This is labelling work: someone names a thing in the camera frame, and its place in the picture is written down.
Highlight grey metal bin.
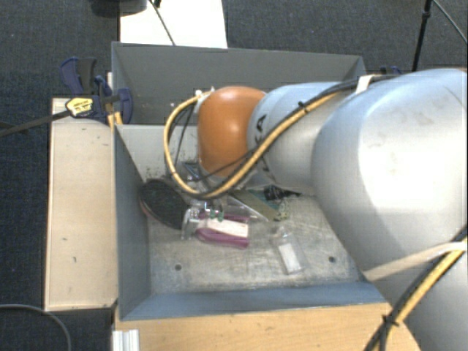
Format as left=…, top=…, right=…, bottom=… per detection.
left=110, top=41, right=389, bottom=322

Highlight pale wood board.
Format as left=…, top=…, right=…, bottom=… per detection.
left=43, top=97, right=119, bottom=312

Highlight dark green flat block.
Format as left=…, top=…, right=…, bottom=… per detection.
left=233, top=189, right=281, bottom=222

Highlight purple-handled pliers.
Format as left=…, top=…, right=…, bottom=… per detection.
left=195, top=211, right=252, bottom=250

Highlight clear plastic bottle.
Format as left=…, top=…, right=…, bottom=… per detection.
left=269, top=227, right=307, bottom=276

